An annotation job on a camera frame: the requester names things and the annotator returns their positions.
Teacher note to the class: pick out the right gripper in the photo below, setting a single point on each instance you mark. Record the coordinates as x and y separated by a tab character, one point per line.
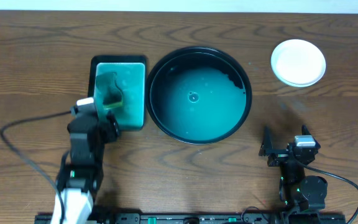
281	156

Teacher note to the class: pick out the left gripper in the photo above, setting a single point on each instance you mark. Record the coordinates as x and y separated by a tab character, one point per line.
105	125

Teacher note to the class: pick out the green scouring sponge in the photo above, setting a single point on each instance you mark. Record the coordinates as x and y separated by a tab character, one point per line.
112	95

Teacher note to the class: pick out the white plate with green smear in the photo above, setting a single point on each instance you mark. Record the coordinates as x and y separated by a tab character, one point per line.
298	63

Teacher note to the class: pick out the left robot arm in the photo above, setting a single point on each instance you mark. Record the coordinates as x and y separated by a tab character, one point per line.
81	171

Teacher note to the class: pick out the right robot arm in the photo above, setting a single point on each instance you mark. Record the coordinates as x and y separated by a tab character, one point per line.
303	195

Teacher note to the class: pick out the black rectangular water tray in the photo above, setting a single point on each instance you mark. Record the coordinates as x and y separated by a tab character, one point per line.
131	71

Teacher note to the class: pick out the round black tray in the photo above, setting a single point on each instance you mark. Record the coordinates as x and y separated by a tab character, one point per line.
198	95

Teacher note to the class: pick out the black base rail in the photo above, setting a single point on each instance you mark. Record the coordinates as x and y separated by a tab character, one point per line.
252	218

